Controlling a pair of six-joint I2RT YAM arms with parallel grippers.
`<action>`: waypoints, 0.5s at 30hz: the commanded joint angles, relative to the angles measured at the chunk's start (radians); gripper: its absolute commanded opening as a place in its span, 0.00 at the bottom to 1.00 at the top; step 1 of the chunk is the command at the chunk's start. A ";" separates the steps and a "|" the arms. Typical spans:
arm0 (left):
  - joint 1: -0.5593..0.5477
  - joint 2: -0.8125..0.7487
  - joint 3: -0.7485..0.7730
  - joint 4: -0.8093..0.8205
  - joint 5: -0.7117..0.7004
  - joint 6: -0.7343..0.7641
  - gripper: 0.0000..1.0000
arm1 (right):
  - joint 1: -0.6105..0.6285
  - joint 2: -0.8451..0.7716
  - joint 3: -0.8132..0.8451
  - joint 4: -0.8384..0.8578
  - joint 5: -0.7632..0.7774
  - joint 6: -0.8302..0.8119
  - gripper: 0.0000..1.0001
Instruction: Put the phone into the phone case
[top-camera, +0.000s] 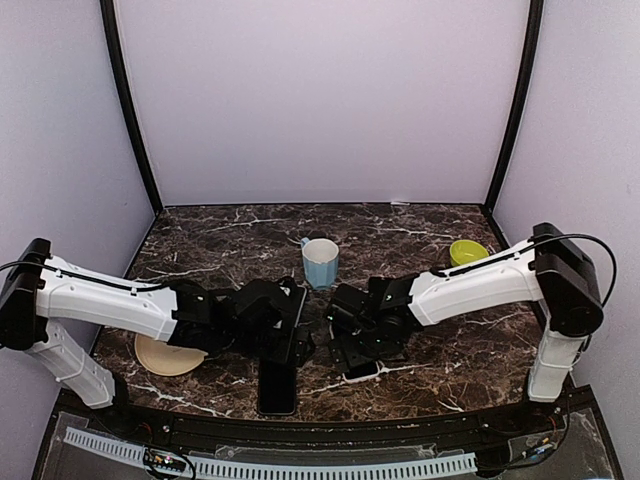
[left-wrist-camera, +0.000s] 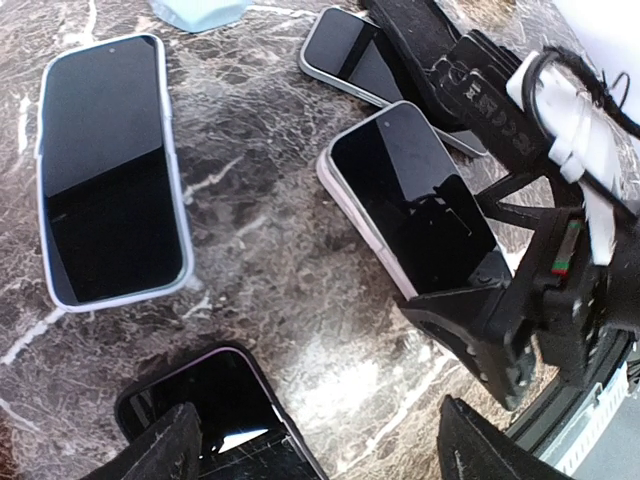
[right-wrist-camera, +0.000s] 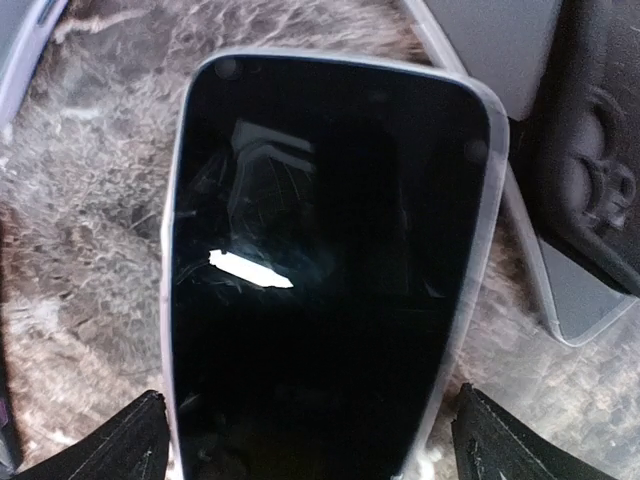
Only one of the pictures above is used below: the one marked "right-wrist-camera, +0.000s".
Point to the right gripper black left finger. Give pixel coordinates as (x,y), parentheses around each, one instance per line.
(131,445)

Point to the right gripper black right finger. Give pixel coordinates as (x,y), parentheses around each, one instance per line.
(491,443)

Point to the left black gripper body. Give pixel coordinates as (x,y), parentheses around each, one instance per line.
(579,165)

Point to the dark smartphone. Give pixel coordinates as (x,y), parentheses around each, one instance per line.
(325,250)
(506,45)

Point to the pink phone case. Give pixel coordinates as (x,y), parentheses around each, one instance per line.
(480,250)

